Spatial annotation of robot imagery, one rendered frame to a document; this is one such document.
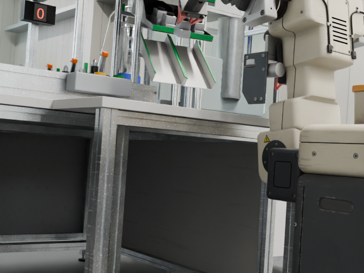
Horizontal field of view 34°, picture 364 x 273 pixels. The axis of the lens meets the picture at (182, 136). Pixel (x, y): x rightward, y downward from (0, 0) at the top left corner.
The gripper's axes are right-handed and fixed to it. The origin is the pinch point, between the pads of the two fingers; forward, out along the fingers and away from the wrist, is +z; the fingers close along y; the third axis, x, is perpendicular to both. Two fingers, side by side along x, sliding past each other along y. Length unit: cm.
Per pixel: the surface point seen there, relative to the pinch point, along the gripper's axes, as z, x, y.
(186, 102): 87, -26, -43
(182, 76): 17.7, 11.4, -4.9
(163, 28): 10.3, -4.6, 3.5
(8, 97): 1, 41, 64
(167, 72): 21.3, 7.6, -0.7
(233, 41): 73, -61, -71
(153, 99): 14.7, 26.1, 10.2
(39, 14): 17, -8, 50
